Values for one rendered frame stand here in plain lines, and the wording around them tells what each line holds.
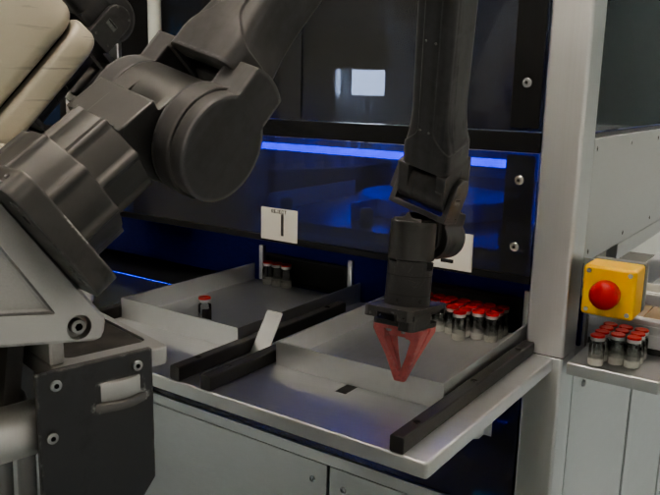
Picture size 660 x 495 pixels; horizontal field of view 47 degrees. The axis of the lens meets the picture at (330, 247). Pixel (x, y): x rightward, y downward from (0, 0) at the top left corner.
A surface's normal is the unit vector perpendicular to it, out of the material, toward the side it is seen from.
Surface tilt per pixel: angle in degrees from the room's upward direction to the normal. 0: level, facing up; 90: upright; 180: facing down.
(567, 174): 90
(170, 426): 90
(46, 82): 90
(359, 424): 0
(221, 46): 55
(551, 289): 90
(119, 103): 41
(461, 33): 107
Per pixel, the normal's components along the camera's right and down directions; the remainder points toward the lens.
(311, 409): 0.02, -0.98
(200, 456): -0.57, 0.16
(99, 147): 0.35, -0.22
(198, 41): -0.33, -0.41
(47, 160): 0.10, -0.44
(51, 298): 0.67, 0.17
